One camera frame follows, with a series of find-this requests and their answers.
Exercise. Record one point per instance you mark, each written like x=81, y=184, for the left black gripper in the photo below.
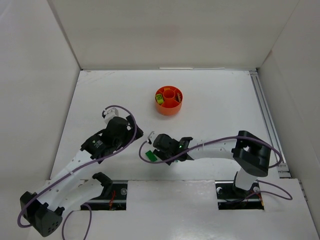
x=133, y=125

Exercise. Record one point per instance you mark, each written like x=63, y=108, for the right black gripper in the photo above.
x=161, y=153

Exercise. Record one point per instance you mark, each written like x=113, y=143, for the green long lego brick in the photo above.
x=151, y=156

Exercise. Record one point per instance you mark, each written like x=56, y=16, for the lime long lego brick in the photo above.
x=159, y=99

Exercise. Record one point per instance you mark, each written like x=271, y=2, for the brown lego plate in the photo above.
x=178, y=97

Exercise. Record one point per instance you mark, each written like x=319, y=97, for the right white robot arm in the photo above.
x=246, y=150

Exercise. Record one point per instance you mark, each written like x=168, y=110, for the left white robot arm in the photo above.
x=81, y=180

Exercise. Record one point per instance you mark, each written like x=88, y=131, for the orange round divided container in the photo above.
x=170, y=106

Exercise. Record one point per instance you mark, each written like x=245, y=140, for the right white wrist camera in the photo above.
x=151, y=137

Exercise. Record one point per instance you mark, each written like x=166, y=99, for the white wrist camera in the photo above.
x=109, y=113
x=151, y=137

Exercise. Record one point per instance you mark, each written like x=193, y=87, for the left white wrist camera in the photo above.
x=109, y=113

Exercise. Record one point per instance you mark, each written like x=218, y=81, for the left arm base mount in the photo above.
x=112, y=196

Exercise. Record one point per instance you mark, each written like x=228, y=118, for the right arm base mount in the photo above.
x=231, y=198

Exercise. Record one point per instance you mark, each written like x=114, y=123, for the aluminium rail right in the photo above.
x=283, y=169

